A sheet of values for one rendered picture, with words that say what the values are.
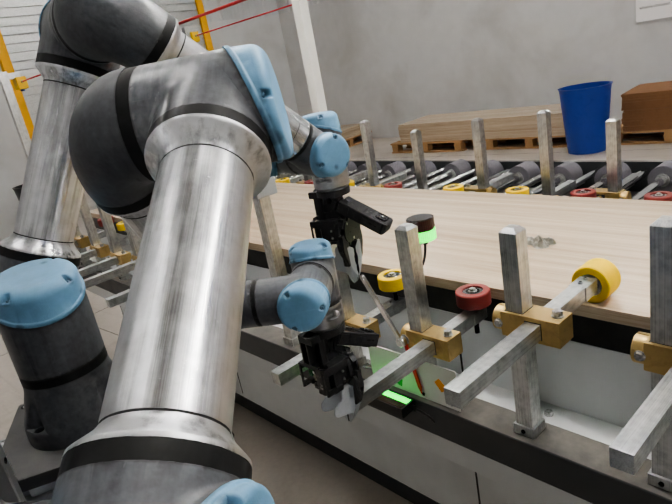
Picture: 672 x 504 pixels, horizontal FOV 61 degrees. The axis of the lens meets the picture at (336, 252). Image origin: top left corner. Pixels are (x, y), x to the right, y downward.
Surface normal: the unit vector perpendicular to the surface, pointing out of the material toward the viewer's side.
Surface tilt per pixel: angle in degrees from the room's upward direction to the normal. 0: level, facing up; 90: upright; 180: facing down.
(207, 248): 48
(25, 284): 7
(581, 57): 90
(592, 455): 0
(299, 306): 89
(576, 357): 90
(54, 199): 86
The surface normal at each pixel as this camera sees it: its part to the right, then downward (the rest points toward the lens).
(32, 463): -0.18, -0.93
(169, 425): 0.22, -0.97
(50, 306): 0.65, 0.08
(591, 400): -0.72, 0.34
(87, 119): -0.53, 0.05
